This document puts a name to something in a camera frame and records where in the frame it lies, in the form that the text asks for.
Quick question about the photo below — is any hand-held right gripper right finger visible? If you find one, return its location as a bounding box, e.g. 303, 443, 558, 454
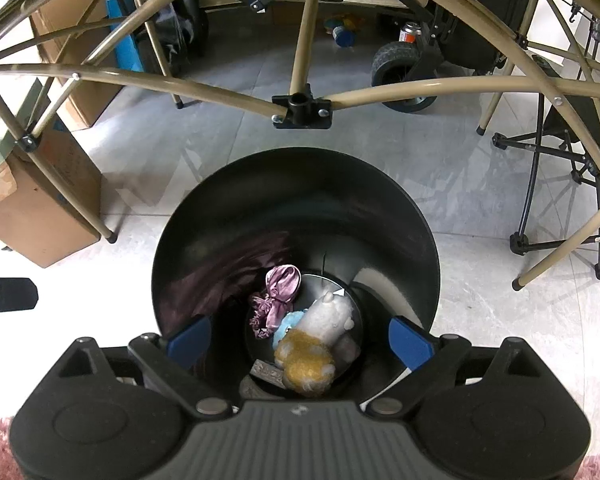
365, 315, 548, 418

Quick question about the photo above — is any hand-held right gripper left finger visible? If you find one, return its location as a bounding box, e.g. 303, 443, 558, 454
50, 315, 236, 418

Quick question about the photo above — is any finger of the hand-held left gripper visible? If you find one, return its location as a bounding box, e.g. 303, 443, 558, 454
0, 275, 38, 316

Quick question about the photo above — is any light blue plush toy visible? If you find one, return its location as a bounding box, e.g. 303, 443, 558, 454
272, 310, 308, 346

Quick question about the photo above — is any yellow white hamster plush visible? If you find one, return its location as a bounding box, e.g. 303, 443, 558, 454
274, 289, 357, 396

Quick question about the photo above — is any pink satin scrunchie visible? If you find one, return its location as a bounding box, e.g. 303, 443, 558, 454
248, 266, 303, 341

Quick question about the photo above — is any black round bin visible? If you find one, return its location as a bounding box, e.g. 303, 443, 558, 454
151, 146, 442, 406

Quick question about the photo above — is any cardboard box with green liner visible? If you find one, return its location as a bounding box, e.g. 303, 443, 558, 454
0, 80, 112, 268

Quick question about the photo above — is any black folding camp chair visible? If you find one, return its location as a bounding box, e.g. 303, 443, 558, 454
490, 0, 600, 281

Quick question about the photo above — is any blue panel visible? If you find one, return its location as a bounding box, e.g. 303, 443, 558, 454
105, 0, 146, 73

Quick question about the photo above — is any plain cardboard box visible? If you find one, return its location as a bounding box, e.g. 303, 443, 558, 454
27, 0, 131, 131

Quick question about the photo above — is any red gas canister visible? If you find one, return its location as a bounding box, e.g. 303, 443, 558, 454
399, 21, 423, 46

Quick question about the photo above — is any dark bag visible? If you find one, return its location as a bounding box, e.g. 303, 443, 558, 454
142, 0, 208, 78

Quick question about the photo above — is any olive folding slatted table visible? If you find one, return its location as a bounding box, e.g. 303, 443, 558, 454
0, 0, 600, 293

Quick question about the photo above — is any yellow toy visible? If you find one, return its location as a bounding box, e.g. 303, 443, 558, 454
325, 14, 366, 31

